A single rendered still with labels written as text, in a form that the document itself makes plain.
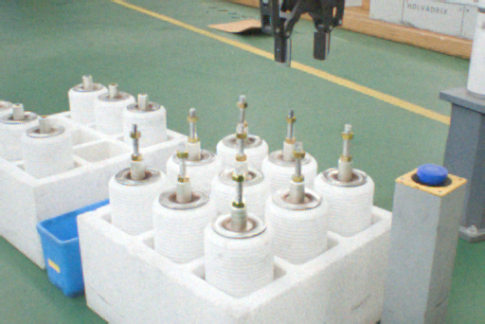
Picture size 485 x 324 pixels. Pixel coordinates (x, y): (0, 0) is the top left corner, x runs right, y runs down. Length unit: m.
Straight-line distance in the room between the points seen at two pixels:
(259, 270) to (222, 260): 0.05
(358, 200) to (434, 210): 0.18
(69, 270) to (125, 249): 0.21
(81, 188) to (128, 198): 0.28
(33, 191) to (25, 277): 0.17
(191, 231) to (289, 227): 0.14
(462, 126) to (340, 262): 0.54
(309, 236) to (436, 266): 0.18
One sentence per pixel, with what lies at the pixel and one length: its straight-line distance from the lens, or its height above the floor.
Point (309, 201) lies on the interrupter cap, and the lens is 0.90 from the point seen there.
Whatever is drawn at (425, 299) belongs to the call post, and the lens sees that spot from 0.88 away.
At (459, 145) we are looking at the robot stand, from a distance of 1.35.
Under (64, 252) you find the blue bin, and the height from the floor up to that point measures 0.10.
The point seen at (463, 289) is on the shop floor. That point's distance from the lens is 1.22.
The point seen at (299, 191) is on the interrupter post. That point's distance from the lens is 0.89.
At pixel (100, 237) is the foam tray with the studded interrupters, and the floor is 0.17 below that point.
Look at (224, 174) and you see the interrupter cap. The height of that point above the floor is 0.25.
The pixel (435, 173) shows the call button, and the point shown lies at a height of 0.33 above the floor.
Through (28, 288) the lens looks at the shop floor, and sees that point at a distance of 1.21.
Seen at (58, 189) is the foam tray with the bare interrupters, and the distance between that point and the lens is 1.21.
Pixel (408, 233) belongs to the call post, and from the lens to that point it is 0.85.
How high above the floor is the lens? 0.63
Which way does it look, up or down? 22 degrees down
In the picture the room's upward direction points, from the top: straight up
